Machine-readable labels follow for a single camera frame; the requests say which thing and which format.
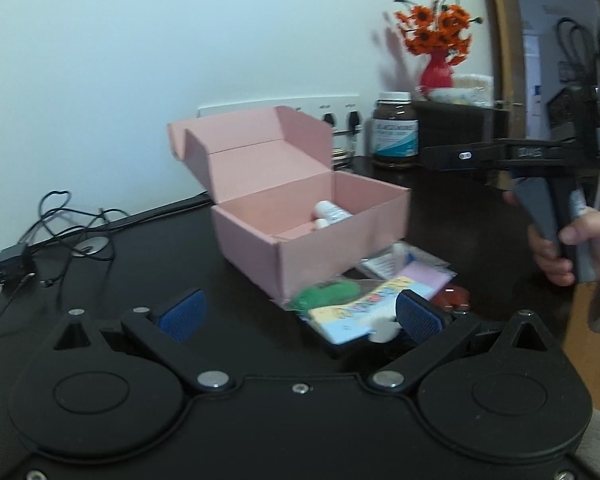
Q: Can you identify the red massage tool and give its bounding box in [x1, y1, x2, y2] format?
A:
[431, 284, 470, 312]

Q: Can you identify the silver desk grommet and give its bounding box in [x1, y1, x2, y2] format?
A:
[72, 236, 109, 257]

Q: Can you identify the white cream tube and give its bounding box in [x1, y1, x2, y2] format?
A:
[314, 200, 352, 225]

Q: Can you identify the black plug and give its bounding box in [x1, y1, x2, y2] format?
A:
[323, 114, 336, 131]
[347, 110, 361, 156]

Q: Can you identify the pink cardboard box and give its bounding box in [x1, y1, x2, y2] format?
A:
[168, 106, 411, 301]

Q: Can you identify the cotton swab box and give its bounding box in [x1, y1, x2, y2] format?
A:
[427, 74, 494, 107]

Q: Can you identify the orange flowers red vase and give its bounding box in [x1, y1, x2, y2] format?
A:
[392, 0, 483, 96]

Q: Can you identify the black tangled cable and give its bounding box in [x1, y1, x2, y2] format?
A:
[0, 188, 214, 331]

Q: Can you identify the white red glue tube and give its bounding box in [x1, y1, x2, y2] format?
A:
[313, 218, 329, 230]

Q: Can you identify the colourful card package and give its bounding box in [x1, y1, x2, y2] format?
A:
[286, 276, 434, 346]

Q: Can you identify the clear plastic bag kit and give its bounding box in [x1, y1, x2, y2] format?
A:
[355, 242, 450, 281]

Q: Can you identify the brown supplement bottle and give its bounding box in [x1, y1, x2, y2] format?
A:
[372, 91, 419, 167]

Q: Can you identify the white wall socket strip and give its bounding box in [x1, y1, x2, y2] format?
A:
[197, 94, 364, 132]

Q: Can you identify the person right hand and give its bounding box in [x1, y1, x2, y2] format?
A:
[528, 208, 600, 286]

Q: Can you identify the black power adapter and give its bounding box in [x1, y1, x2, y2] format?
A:
[0, 242, 36, 286]

